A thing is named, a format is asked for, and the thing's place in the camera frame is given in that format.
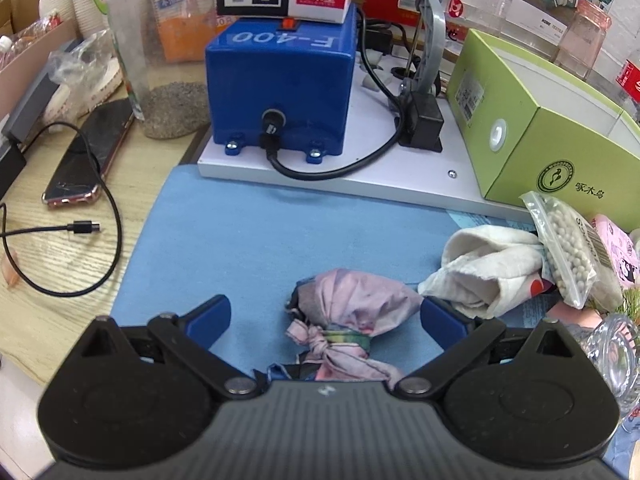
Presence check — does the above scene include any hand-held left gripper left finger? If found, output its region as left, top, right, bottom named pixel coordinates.
left=75, top=294, right=261, bottom=400

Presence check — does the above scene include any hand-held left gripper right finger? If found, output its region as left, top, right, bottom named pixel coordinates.
left=395, top=296, right=576, bottom=401

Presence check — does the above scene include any knotted pink cloth bundle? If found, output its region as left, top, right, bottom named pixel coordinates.
left=267, top=269, right=425, bottom=386

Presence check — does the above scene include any pink cartoon tissue packet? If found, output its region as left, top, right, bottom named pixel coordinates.
left=592, top=214, right=640, bottom=291

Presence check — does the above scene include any green cardboard box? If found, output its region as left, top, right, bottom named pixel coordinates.
left=446, top=28, right=640, bottom=207

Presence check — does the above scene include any white towel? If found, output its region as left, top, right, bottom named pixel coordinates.
left=417, top=226, right=546, bottom=320

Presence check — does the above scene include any blue mat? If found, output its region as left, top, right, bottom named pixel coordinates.
left=107, top=164, right=546, bottom=386

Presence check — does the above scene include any zip bag of white beads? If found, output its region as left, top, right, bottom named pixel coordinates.
left=520, top=192, right=623, bottom=310

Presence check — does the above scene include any white base board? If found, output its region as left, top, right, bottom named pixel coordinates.
left=197, top=35, right=538, bottom=221

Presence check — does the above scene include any clear glass ashtray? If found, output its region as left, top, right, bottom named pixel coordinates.
left=582, top=312, right=640, bottom=416

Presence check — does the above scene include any smartphone with pink case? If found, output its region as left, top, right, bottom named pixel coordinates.
left=41, top=97, right=136, bottom=209

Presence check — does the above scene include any glass jar with sand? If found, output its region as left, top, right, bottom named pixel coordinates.
left=107, top=0, right=213, bottom=141

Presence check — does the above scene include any blue sealing machine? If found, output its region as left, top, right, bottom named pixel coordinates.
left=205, top=2, right=365, bottom=165

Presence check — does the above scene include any grey flat box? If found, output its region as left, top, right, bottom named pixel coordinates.
left=0, top=37, right=83, bottom=146

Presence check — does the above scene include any clear crumpled plastic bag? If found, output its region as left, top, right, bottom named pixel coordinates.
left=47, top=35, right=126, bottom=111

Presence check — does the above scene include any orange snack packet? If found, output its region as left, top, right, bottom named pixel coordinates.
left=150, top=0, right=221, bottom=63

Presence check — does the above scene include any black power adapter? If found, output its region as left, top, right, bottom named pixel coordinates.
left=364, top=22, right=396, bottom=56

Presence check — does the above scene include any brown cardboard box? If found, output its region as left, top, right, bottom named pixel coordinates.
left=0, top=0, right=83, bottom=116

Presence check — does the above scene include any pink glass jar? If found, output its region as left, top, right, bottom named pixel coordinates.
left=552, top=0, right=613, bottom=81

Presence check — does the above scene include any plastic jar with red lid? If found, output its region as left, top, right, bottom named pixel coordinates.
left=447, top=0, right=526, bottom=41

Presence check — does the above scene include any stack of paper cups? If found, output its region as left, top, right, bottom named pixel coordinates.
left=65, top=0, right=126, bottom=41

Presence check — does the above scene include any white bedding print box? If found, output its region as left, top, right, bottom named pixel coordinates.
left=505, top=0, right=631, bottom=61

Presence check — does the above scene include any black charging cable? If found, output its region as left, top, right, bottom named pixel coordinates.
left=0, top=121, right=123, bottom=297

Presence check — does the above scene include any black power cable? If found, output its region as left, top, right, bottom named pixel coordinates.
left=260, top=7, right=408, bottom=181

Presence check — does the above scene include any black foot switch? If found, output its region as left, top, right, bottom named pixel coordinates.
left=400, top=91, right=445, bottom=153

